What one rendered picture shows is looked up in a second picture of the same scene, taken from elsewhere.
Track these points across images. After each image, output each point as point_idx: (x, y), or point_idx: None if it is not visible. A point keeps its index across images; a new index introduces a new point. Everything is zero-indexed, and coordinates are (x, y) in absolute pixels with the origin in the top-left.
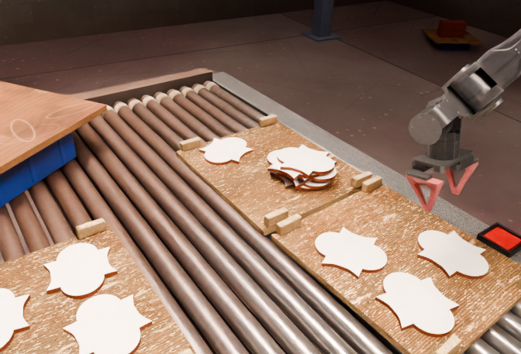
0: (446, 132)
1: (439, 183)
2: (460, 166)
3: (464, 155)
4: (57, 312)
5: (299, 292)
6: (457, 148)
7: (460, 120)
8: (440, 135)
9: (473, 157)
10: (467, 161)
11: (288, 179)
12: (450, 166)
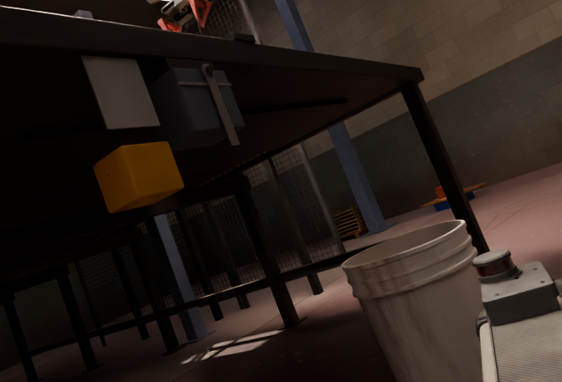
0: None
1: (158, 20)
2: (174, 2)
3: None
4: None
5: None
6: None
7: None
8: None
9: None
10: None
11: None
12: (166, 7)
